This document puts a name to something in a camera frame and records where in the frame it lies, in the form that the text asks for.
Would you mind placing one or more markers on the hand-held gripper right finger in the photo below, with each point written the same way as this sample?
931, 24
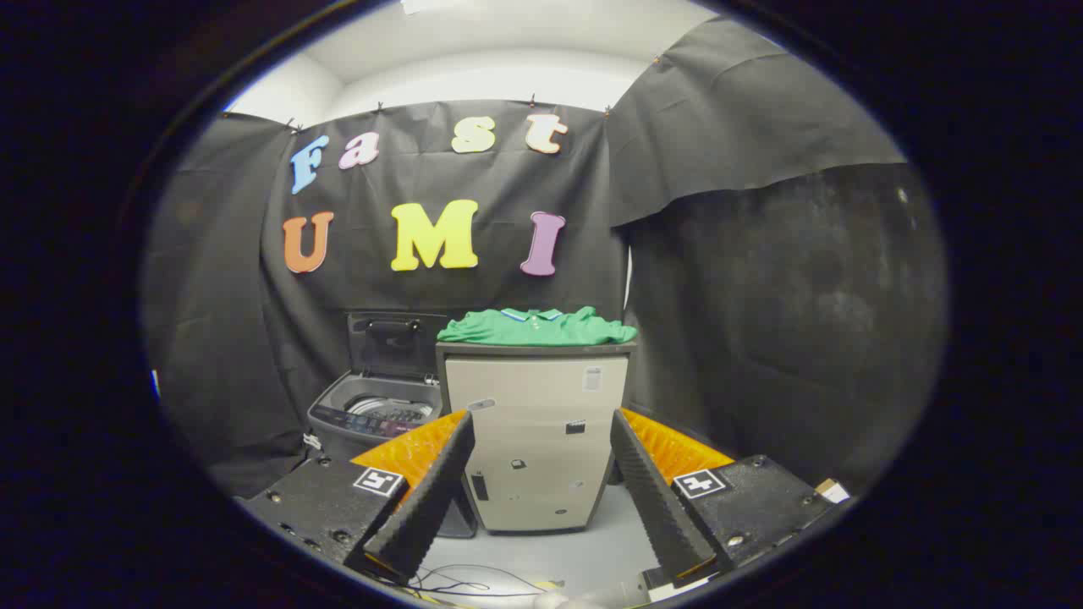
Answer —
651, 499

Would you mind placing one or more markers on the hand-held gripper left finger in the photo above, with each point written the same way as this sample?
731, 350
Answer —
427, 499

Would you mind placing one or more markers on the grey washing machine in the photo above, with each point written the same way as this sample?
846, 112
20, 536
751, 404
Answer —
338, 419

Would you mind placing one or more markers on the green polo shirt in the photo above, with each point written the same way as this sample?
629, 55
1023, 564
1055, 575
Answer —
541, 330

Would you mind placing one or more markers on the white cabinet with grey top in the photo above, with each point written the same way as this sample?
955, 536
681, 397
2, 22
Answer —
533, 423

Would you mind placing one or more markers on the black backdrop cloth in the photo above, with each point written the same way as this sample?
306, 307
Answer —
508, 292

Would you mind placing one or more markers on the dark textured side panel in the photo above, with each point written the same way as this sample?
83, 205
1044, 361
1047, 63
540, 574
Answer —
787, 321

